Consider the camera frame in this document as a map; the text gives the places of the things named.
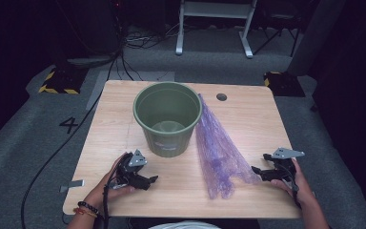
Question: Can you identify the white metal desk frame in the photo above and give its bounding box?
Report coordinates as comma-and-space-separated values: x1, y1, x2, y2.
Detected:
174, 0, 258, 59

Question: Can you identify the black bead bracelet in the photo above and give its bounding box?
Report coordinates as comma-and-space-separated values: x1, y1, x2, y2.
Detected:
76, 200, 100, 216

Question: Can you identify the orange cord bracelet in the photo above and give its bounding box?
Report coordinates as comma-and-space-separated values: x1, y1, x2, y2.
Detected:
72, 207, 99, 219

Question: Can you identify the yellow black striped base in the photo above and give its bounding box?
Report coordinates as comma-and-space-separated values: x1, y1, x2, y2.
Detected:
38, 67, 89, 95
263, 71, 307, 97

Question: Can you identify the tangle of floor cables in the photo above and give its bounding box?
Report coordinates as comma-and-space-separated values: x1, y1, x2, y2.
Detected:
123, 23, 185, 50

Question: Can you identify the person's left hand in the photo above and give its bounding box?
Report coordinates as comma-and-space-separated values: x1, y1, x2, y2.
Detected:
90, 152, 136, 209

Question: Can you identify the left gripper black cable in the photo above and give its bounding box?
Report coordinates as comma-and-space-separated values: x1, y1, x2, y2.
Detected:
100, 176, 117, 229

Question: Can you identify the grey tape strip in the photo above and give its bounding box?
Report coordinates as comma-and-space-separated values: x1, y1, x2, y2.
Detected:
59, 179, 85, 194

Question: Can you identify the person's white clothing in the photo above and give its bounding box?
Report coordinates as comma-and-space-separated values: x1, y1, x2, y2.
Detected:
148, 220, 222, 229

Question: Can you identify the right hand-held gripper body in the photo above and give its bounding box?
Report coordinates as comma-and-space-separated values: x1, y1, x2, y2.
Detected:
271, 147, 306, 182

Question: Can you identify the green plastic bucket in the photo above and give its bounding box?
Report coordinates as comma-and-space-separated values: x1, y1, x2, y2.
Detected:
132, 81, 203, 158

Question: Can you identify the black equipment stand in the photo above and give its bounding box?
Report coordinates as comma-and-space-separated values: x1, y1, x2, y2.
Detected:
55, 0, 123, 70

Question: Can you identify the person's right hand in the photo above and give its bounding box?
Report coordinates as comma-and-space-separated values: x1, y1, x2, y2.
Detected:
270, 157, 316, 208

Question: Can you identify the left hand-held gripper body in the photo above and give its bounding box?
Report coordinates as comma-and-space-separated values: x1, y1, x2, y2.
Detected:
115, 149, 148, 189

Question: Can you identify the black folding stand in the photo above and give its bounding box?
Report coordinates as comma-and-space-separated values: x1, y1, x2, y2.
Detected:
253, 10, 303, 57

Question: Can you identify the grey pillar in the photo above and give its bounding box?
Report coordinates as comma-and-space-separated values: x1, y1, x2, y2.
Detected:
286, 0, 347, 76

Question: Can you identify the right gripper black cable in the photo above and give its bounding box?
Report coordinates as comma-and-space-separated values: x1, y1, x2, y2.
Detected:
284, 163, 303, 210

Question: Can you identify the purple plastic bag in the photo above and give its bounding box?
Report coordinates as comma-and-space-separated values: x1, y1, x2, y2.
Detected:
195, 93, 263, 200

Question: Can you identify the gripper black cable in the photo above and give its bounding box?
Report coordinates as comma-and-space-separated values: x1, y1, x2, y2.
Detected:
284, 163, 303, 210
100, 176, 117, 229

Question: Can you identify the long black floor cable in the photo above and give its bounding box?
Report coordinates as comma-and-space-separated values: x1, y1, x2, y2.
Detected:
20, 53, 123, 229

